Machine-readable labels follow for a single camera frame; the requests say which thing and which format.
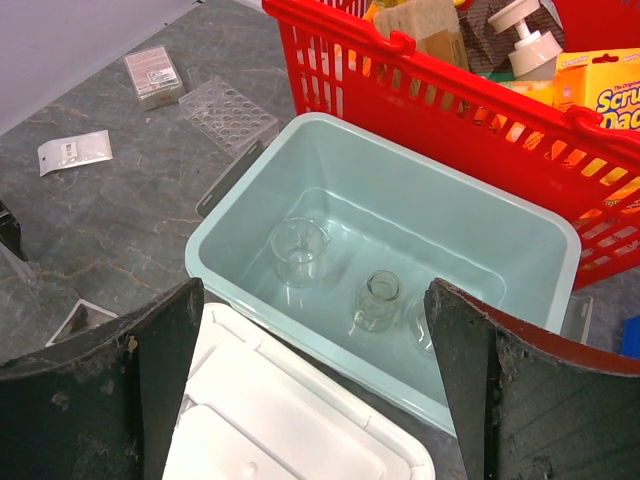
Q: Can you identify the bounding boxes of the clear test tube rack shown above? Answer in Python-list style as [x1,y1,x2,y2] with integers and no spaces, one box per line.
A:
[179,76,279,159]

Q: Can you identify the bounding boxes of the black powder sachet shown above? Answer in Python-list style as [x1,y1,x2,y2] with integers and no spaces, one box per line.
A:
[45,299,117,347]

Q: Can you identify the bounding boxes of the light teal plastic bin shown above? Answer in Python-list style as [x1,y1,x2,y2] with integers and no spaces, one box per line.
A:
[185,113,581,432]

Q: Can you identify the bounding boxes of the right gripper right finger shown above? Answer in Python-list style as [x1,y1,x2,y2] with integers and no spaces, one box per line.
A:
[424,278,639,479]

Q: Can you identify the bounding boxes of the white bin lid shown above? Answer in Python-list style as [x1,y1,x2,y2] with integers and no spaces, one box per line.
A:
[164,303,436,479]

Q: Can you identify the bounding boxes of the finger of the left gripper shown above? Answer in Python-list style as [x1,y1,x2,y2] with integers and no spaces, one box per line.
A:
[0,202,28,261]

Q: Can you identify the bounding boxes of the blue compartment tray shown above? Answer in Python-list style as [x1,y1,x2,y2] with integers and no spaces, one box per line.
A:
[620,316,640,359]

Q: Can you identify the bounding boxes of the clear glass test tube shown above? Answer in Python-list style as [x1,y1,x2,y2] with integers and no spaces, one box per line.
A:
[187,66,202,90]

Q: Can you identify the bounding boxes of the red plastic shopping basket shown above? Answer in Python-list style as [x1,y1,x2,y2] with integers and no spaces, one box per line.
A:
[263,1,639,288]

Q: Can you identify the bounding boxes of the small glass vial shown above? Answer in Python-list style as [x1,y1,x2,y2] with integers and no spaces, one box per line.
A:
[353,270,402,332]

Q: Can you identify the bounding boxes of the small glass beaker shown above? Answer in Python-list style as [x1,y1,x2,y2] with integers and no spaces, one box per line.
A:
[270,217,331,288]

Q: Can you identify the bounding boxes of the orange Scrub Daddy box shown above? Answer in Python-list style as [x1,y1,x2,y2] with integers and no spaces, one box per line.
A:
[553,48,640,130]

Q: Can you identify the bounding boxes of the white pump bottle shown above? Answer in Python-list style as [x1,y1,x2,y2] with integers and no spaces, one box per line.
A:
[488,0,563,81]

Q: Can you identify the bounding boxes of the brown cardboard box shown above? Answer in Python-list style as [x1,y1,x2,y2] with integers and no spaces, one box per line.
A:
[372,0,471,71]

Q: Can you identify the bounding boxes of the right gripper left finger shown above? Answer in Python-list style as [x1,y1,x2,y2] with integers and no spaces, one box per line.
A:
[1,278,204,479]

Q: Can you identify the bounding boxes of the white powder sachet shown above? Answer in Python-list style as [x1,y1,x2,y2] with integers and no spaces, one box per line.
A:
[37,130,113,177]

